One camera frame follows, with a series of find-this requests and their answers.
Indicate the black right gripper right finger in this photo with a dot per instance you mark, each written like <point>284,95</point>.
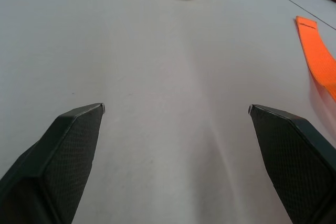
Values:
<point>294,161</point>

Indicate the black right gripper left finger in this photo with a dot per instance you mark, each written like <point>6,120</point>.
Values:
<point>55,166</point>

